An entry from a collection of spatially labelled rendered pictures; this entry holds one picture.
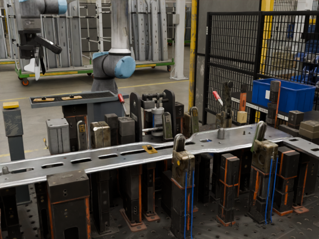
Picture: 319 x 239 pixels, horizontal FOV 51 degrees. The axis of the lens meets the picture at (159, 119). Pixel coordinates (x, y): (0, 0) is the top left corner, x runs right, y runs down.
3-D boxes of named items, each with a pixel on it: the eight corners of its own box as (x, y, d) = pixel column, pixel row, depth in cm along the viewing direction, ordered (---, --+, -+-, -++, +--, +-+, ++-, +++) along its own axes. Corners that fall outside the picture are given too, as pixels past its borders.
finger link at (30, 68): (24, 80, 135) (25, 60, 138) (40, 80, 136) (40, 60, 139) (22, 77, 132) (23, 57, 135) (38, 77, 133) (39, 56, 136)
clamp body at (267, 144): (258, 229, 134) (267, 148, 124) (240, 214, 145) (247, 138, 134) (276, 223, 138) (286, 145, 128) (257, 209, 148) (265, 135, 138)
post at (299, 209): (298, 214, 144) (307, 152, 136) (280, 202, 154) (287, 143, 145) (309, 211, 147) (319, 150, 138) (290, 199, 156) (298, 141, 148)
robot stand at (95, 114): (85, 156, 203) (81, 91, 191) (117, 149, 213) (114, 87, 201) (97, 169, 186) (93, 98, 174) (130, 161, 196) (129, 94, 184)
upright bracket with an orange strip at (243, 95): (235, 176, 178) (242, 84, 163) (233, 175, 179) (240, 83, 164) (239, 175, 179) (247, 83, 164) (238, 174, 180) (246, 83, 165)
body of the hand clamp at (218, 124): (218, 182, 172) (222, 116, 161) (211, 176, 178) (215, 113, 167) (228, 179, 174) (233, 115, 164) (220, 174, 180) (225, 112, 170)
